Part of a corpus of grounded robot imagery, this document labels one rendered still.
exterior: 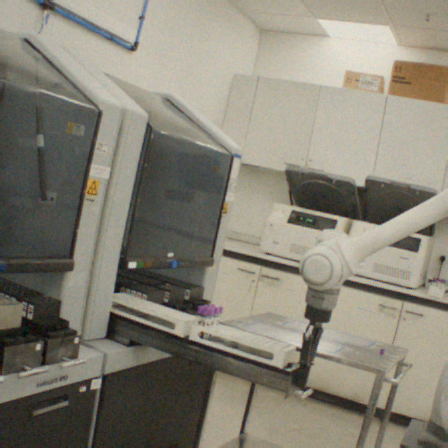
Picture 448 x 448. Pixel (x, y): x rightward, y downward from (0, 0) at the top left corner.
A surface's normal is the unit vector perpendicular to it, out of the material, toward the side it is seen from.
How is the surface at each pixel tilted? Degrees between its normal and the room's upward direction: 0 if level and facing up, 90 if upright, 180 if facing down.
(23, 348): 90
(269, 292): 90
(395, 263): 90
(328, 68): 90
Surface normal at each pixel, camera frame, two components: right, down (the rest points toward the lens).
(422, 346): -0.41, -0.04
